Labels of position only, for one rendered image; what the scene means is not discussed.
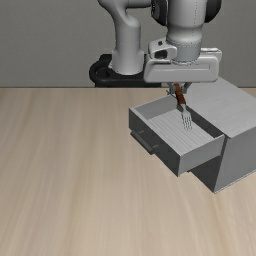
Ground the brown-handled silver fork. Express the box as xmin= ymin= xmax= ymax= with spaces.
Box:
xmin=174 ymin=83 xmax=194 ymax=132

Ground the grey cabinet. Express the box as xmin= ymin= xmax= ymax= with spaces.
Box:
xmin=165 ymin=76 xmax=256 ymax=194

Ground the grey open drawer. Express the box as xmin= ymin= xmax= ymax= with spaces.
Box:
xmin=128 ymin=95 xmax=226 ymax=178

